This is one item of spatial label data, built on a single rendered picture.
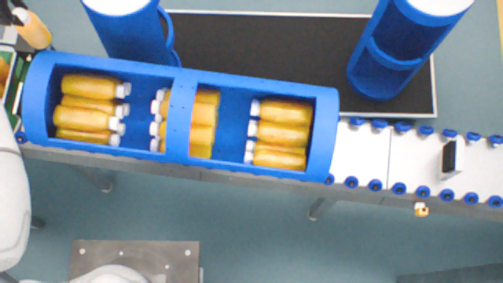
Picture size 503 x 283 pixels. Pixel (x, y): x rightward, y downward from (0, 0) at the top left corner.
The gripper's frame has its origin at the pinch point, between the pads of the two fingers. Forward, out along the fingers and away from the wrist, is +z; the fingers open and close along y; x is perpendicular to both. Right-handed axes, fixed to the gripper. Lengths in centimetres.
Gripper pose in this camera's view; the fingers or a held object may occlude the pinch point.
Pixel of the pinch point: (16, 11)
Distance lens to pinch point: 166.4
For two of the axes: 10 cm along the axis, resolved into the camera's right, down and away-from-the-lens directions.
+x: -9.9, -1.7, -0.4
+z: -0.7, 1.5, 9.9
